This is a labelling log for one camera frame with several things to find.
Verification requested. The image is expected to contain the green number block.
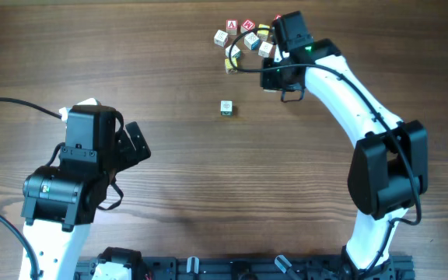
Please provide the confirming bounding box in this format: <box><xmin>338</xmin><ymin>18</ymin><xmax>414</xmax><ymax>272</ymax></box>
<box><xmin>220</xmin><ymin>100</ymin><xmax>233</xmax><ymax>116</ymax></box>

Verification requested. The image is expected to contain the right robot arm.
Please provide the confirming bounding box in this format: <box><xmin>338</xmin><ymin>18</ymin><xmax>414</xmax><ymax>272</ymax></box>
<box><xmin>261</xmin><ymin>12</ymin><xmax>428</xmax><ymax>279</ymax></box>

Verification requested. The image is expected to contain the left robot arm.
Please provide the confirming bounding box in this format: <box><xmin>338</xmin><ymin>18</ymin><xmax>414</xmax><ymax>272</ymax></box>
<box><xmin>19</xmin><ymin>99</ymin><xmax>151</xmax><ymax>279</ymax></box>

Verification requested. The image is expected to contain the plain block with red side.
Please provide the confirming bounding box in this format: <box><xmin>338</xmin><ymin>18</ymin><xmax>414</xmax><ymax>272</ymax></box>
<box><xmin>258</xmin><ymin>41</ymin><xmax>274</xmax><ymax>58</ymax></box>

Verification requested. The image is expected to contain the yellow top block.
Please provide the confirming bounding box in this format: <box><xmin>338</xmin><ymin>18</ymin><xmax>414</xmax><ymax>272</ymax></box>
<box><xmin>257</xmin><ymin>24</ymin><xmax>270</xmax><ymax>41</ymax></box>

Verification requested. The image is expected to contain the yellow block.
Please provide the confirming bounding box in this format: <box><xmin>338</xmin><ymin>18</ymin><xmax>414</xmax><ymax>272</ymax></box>
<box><xmin>225</xmin><ymin>58</ymin><xmax>237</xmax><ymax>74</ymax></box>
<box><xmin>257</xmin><ymin>24</ymin><xmax>270</xmax><ymax>41</ymax></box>

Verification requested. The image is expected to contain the blue sided block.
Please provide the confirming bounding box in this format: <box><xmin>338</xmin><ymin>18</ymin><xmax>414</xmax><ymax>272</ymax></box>
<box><xmin>243</xmin><ymin>32</ymin><xmax>261</xmax><ymax>51</ymax></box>

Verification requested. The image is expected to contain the green sided block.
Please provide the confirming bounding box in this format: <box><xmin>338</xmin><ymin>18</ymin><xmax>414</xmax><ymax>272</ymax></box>
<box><xmin>225</xmin><ymin>45</ymin><xmax>242</xmax><ymax>59</ymax></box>

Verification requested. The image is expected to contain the red W block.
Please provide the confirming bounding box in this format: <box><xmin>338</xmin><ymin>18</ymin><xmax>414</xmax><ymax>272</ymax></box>
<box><xmin>240</xmin><ymin>19</ymin><xmax>256</xmax><ymax>33</ymax></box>

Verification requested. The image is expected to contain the red A block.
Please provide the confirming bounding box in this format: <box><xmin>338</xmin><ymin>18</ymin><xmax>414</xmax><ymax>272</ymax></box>
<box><xmin>226</xmin><ymin>19</ymin><xmax>238</xmax><ymax>35</ymax></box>

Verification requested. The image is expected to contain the plain block far left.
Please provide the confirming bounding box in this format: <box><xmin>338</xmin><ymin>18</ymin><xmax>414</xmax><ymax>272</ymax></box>
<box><xmin>214</xmin><ymin>30</ymin><xmax>229</xmax><ymax>47</ymax></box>

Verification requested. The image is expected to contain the black mounting rail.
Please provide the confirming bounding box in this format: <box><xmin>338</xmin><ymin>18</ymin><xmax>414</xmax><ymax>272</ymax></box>
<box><xmin>74</xmin><ymin>254</ymin><xmax>416</xmax><ymax>280</ymax></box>

